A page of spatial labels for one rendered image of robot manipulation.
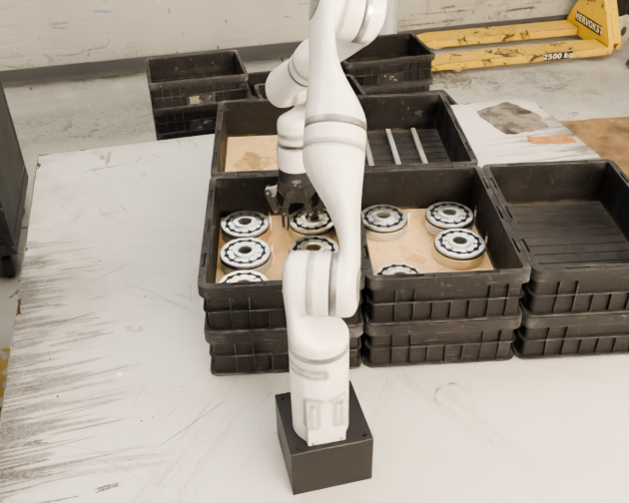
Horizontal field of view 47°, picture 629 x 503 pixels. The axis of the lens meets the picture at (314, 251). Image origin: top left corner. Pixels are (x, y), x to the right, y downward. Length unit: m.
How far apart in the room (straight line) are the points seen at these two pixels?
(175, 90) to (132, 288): 1.47
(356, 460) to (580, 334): 0.53
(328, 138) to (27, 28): 3.82
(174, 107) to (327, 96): 2.03
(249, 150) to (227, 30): 2.87
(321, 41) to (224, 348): 0.61
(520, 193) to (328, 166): 0.78
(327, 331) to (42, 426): 0.61
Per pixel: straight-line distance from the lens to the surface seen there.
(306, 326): 1.05
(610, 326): 1.52
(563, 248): 1.62
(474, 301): 1.38
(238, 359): 1.42
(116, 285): 1.72
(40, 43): 4.77
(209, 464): 1.32
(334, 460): 1.22
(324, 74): 1.07
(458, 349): 1.46
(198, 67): 3.31
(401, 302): 1.34
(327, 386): 1.11
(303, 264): 1.00
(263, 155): 1.91
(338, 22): 1.12
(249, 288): 1.29
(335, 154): 1.03
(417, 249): 1.55
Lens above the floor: 1.72
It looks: 36 degrees down
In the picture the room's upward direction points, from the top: 1 degrees counter-clockwise
